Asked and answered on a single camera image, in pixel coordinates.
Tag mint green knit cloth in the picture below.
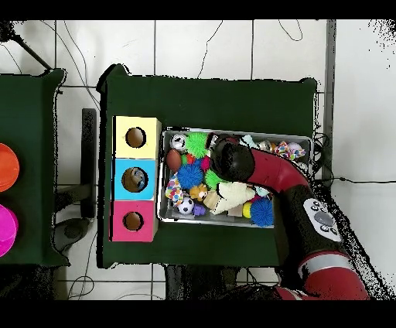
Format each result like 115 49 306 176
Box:
239 134 273 197

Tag ridged wooden block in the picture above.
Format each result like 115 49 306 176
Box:
203 190 221 209

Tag cream knit cloth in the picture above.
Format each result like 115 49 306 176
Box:
210 181 257 216

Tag wooden box with three holes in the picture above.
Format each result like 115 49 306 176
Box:
109 115 162 243

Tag shallow clear mesh bin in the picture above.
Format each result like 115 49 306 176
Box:
156 125 314 231

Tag green spiky rubber ball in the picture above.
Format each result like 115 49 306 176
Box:
203 168 228 191
184 132 210 159

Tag plain silver can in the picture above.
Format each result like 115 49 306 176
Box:
169 133 187 152

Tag dark green tablecloth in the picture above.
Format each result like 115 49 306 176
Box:
96 63 319 269
0 68 70 267

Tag small brown football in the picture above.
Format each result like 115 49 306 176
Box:
166 149 183 173

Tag small brown teddy bear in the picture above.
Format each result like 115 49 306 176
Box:
189 183 209 202

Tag colourful dotted cloth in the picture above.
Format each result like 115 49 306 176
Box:
164 174 186 207

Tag small black white soccer ball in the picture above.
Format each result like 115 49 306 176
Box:
177 197 195 215

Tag black upright panel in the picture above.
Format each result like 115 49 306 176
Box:
80 108 97 219

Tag orange bowl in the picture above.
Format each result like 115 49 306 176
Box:
0 142 21 193

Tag pink bowl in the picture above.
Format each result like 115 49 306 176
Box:
0 203 19 258

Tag black tripod pole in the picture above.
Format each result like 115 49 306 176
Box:
0 20 53 71

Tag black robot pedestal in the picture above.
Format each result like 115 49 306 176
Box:
163 264 241 301

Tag black floor power cable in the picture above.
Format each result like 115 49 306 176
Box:
332 176 396 185

